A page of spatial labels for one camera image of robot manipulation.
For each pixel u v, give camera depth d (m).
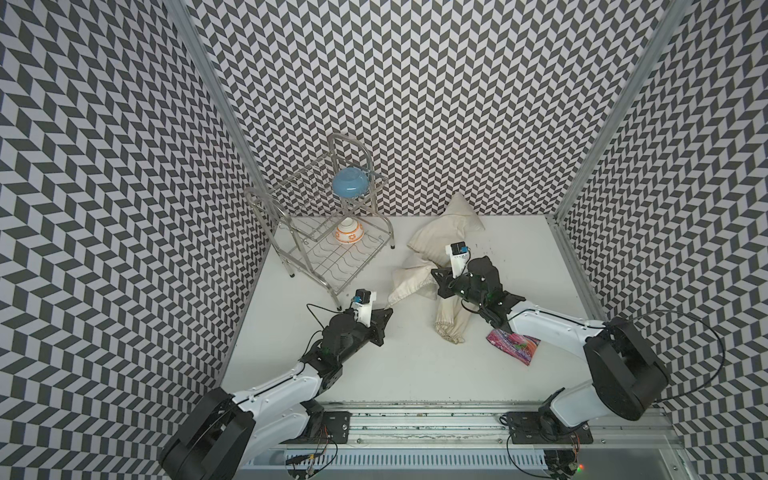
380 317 0.79
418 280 0.82
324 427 0.72
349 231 1.01
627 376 0.43
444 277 0.80
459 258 0.75
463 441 0.72
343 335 0.62
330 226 1.09
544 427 0.65
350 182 0.88
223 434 0.41
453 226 1.08
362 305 0.71
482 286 0.68
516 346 0.85
